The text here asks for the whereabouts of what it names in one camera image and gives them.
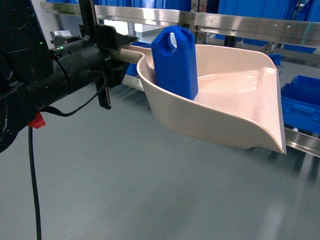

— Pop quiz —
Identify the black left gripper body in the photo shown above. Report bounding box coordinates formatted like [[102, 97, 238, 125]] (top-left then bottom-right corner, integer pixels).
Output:
[[50, 25, 111, 110]]

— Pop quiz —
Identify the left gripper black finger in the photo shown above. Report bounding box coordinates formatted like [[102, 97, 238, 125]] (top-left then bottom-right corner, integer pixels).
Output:
[[97, 24, 139, 50], [106, 59, 130, 88]]

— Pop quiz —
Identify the blue plastic block part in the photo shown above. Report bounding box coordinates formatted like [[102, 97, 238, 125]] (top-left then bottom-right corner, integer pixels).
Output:
[[150, 25, 199, 101]]

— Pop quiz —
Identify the beige plastic dustpan scoop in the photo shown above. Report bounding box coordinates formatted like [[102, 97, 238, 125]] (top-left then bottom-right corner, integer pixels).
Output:
[[111, 44, 287, 154]]

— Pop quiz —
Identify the steel shelf rack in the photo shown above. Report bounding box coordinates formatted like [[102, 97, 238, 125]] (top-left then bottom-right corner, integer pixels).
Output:
[[39, 0, 320, 159]]

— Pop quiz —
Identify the blue crate right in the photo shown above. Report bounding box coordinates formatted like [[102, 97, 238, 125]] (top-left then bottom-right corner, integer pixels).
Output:
[[281, 75, 320, 135]]

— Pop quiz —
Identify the black cable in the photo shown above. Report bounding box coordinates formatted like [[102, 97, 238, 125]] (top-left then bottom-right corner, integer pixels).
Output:
[[27, 71, 108, 240]]

